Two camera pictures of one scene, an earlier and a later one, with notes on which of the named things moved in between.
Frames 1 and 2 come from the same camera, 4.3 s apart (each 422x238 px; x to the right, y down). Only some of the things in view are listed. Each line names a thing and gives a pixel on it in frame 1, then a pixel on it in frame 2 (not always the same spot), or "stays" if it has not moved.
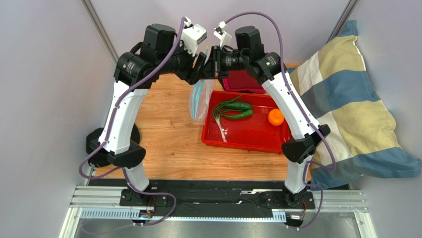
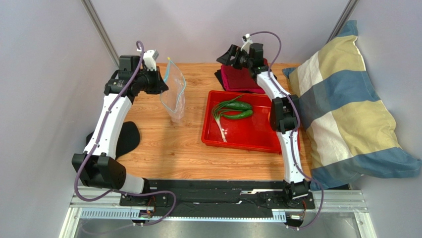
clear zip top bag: (200, 95) → (173, 99)
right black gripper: (214, 61) → (230, 58)
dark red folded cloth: (239, 81) stays
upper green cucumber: (238, 105) stays
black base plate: (217, 198) stays
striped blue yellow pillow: (336, 84) stays
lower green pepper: (243, 114) stays
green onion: (217, 112) stays
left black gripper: (191, 75) → (159, 86)
